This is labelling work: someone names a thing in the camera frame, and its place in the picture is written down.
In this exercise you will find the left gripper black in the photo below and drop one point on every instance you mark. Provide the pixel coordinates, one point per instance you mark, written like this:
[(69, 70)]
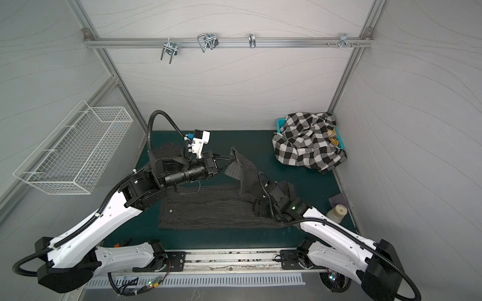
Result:
[(208, 165)]

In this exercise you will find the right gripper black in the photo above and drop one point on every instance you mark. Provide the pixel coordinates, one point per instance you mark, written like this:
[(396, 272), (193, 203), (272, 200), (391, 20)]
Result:
[(269, 191)]

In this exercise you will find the dark grey pinstripe shirt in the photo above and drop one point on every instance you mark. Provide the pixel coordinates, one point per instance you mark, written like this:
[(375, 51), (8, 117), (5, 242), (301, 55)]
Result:
[(239, 205)]

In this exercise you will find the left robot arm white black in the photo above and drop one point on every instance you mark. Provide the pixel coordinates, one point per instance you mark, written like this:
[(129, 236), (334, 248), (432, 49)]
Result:
[(69, 261)]

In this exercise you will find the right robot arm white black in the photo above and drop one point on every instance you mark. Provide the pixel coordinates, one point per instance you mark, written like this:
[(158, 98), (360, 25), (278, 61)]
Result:
[(375, 266)]

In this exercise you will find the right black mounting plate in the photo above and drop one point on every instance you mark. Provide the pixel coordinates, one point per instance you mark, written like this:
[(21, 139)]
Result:
[(294, 259)]

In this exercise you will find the black mounting plate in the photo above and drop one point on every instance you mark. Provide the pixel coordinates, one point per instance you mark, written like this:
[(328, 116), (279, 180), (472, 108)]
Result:
[(294, 259), (172, 261)]

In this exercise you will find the black white checked shirt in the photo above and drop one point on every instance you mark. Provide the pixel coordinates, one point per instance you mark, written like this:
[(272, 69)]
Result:
[(303, 142)]

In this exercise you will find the teal plastic basket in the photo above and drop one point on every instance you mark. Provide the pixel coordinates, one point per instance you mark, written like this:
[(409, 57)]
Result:
[(281, 122)]

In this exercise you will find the yellow patterned cloth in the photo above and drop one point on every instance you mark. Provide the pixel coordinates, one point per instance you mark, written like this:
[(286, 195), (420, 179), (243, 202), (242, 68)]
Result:
[(334, 138)]

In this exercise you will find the black round fan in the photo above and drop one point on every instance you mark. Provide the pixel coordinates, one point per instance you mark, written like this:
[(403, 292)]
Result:
[(335, 282)]

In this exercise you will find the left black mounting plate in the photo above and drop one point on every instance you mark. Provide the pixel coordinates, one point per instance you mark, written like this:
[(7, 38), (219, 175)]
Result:
[(172, 261)]

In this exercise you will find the metal double hook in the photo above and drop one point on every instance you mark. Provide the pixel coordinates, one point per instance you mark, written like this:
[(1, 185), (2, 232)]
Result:
[(207, 41)]

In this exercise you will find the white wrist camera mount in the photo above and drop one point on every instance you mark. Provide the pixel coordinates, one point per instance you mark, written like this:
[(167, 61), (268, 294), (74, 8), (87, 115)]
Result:
[(196, 141)]

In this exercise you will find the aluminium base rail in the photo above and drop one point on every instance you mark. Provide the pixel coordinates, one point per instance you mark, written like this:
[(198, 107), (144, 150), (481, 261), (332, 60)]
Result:
[(233, 259)]

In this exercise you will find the horizontal aluminium rail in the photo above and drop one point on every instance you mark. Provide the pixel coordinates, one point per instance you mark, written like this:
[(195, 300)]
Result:
[(192, 43)]

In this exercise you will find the small metal ring hook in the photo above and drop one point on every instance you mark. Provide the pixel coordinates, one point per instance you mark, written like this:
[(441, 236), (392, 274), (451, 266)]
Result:
[(252, 40)]

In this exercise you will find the white wire basket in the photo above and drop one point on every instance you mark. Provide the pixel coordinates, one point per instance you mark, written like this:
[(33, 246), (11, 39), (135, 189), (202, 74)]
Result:
[(72, 159)]

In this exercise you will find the white slotted cable duct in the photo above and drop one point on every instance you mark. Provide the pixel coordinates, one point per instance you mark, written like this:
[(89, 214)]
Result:
[(206, 280)]

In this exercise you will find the metal bracket with bolts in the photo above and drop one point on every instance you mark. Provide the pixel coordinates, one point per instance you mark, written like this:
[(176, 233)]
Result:
[(343, 42)]

